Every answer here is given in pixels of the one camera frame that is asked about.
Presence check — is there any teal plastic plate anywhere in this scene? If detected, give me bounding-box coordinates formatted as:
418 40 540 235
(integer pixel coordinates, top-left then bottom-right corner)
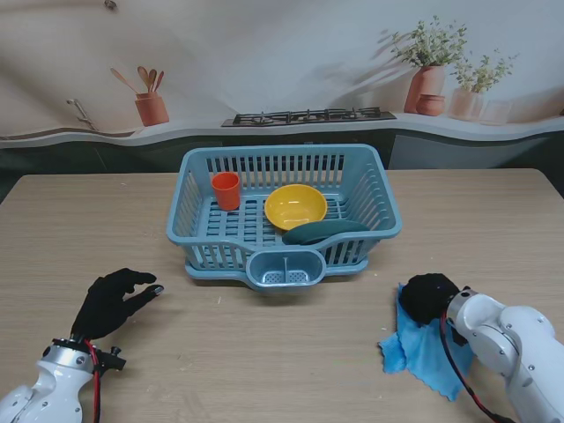
281 219 370 247

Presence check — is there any yellow plastic plate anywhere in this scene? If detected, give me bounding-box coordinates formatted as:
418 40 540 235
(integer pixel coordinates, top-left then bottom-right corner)
263 183 329 232

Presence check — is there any blue cleaning cloth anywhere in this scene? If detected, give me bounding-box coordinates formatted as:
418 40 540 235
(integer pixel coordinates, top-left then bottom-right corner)
377 283 476 402

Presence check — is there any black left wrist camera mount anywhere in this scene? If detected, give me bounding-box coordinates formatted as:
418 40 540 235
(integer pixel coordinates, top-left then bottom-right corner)
97 345 127 374

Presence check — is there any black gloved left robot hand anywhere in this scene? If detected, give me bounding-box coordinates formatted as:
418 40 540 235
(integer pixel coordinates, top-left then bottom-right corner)
70 267 165 343

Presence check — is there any red black right arm cable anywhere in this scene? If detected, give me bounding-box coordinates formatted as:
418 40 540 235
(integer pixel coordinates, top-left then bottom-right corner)
439 312 516 423

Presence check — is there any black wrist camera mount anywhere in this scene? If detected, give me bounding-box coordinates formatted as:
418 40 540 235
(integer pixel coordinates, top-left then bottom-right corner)
97 345 127 374
444 319 471 348

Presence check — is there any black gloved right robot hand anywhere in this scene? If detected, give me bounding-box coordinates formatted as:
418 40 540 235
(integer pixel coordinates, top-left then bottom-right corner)
397 272 462 327

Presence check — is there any red black left arm cable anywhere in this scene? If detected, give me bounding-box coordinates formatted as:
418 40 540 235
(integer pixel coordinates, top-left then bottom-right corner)
83 339 102 423

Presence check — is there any printed kitchen backdrop banner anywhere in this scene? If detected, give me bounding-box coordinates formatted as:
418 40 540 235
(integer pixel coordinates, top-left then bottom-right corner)
0 0 564 204

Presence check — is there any red black arm cable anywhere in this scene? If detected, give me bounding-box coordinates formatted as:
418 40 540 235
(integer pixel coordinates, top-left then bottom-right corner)
439 312 516 423
83 339 102 423

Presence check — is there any light blue plastic dish basket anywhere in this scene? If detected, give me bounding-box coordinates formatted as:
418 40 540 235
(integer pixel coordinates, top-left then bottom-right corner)
165 143 403 283

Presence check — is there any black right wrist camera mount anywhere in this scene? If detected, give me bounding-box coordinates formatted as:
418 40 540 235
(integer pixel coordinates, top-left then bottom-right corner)
444 319 471 348

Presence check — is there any orange plastic cup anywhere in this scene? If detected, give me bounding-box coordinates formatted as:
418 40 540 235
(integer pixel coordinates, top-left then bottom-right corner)
211 172 241 212

